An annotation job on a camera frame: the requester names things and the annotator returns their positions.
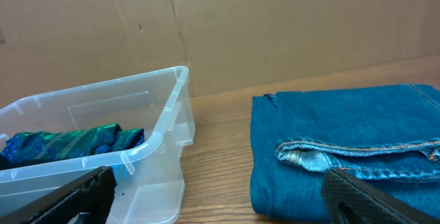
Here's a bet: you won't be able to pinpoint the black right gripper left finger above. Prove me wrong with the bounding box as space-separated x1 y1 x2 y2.
1 166 117 224

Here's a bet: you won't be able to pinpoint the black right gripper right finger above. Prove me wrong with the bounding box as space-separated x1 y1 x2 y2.
321 169 439 224

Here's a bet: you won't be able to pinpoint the blue green sequin garment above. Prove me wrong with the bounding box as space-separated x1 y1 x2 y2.
1 124 145 170

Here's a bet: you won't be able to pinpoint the clear plastic storage bin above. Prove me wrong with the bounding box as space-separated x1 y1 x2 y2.
1 66 195 223

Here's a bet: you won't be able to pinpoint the folded blue denim jeans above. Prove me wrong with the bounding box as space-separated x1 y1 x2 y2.
250 84 439 223

